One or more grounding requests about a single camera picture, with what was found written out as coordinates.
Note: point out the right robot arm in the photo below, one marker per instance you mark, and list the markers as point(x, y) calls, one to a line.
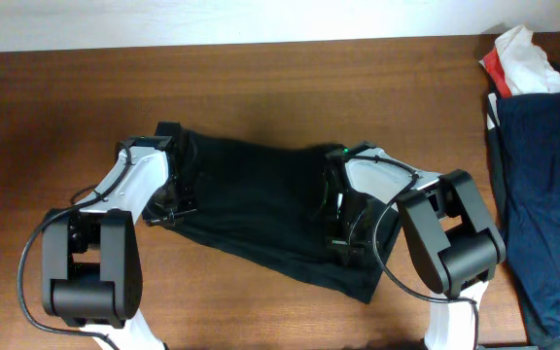
point(452, 240)

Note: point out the white and red garment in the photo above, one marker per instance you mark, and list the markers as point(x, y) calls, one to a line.
point(517, 66)

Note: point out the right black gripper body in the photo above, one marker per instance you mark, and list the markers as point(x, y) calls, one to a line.
point(350, 223)

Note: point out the navy blue garment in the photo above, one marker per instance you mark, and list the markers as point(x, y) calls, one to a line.
point(524, 156)

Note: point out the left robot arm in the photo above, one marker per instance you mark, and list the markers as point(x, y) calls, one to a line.
point(91, 272)

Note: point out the black white striped garment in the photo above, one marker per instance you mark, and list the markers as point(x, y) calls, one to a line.
point(492, 97)

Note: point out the black shorts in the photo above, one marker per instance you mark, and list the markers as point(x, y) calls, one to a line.
point(264, 205)

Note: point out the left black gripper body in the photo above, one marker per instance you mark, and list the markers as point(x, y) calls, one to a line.
point(169, 202)

